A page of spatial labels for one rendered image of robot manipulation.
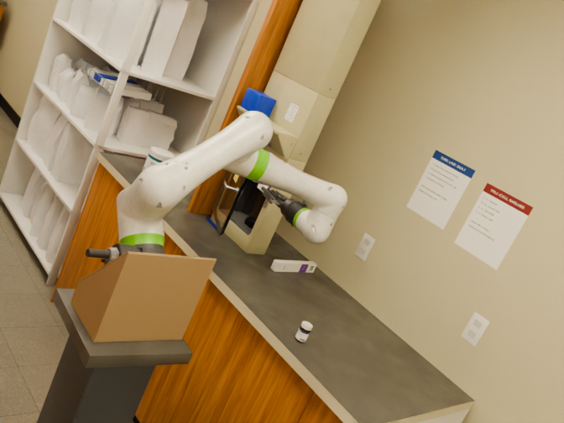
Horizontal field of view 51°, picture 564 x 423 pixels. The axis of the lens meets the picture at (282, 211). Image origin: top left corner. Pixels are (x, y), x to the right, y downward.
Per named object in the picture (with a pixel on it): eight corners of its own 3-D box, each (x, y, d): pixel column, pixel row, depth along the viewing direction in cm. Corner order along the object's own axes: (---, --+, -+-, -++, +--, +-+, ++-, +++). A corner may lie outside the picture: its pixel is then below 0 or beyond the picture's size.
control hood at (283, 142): (247, 130, 275) (255, 110, 272) (289, 159, 254) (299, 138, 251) (228, 125, 267) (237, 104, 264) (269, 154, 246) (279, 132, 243)
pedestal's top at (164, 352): (85, 368, 155) (90, 356, 154) (51, 299, 178) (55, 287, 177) (188, 364, 176) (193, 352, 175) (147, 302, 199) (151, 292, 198)
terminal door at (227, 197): (214, 211, 285) (246, 135, 274) (221, 237, 257) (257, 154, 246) (212, 211, 285) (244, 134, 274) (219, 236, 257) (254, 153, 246)
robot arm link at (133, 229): (131, 239, 163) (126, 175, 169) (113, 256, 175) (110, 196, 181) (175, 240, 170) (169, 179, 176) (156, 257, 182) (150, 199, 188)
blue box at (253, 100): (256, 111, 271) (263, 92, 268) (268, 119, 264) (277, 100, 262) (239, 106, 264) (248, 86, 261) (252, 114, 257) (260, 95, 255)
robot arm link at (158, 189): (134, 169, 155) (263, 96, 189) (116, 194, 168) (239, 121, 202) (164, 209, 156) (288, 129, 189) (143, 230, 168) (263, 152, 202)
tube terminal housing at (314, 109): (248, 223, 305) (310, 83, 285) (285, 256, 284) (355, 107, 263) (210, 219, 287) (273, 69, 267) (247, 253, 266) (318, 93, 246)
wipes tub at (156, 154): (158, 174, 318) (168, 148, 314) (169, 185, 309) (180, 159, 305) (137, 170, 309) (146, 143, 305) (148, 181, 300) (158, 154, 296)
